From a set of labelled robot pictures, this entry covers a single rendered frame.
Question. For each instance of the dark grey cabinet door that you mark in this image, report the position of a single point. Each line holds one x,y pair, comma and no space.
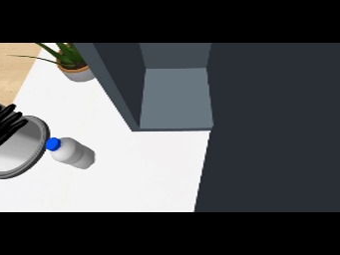
280,129

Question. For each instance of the green potted plant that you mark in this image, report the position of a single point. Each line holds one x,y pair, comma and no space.
71,64

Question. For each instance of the dark grey open cabinet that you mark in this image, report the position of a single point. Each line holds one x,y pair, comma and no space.
172,96

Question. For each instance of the white bottle with blue cap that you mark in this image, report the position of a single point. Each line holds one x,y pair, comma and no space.
74,154

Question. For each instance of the grey metal pot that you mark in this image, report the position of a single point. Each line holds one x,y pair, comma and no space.
20,149

